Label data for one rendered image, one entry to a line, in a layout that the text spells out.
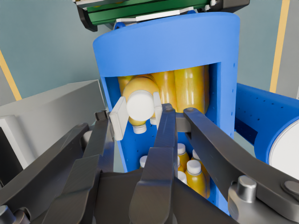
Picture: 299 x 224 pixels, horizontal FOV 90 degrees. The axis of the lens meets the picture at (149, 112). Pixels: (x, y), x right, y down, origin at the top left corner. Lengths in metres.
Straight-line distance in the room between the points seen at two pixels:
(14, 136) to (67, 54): 1.07
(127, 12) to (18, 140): 0.56
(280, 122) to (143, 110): 0.52
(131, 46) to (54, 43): 1.46
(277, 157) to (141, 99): 0.55
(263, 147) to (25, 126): 0.86
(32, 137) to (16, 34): 1.23
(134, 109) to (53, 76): 1.52
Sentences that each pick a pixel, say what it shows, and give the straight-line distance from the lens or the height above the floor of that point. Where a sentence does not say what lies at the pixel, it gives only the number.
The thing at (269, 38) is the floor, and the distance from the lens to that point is 1.81.
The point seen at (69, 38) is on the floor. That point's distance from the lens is 1.60.
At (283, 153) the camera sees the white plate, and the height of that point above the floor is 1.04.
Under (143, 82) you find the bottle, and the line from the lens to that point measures 0.23.
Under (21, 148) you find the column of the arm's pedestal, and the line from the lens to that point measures 0.70.
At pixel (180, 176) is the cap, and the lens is 0.43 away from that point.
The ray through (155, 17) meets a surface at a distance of 0.40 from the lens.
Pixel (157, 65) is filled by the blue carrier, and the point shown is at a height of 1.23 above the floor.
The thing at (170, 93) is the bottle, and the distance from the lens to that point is 0.37.
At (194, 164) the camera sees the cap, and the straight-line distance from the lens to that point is 0.47.
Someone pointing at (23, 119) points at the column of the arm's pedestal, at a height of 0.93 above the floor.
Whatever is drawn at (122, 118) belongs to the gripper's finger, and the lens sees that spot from 0.17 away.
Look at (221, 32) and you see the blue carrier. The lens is 0.25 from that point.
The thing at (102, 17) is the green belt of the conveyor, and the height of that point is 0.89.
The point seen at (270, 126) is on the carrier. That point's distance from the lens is 0.66.
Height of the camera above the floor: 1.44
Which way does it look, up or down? 70 degrees down
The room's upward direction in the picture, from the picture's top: 178 degrees clockwise
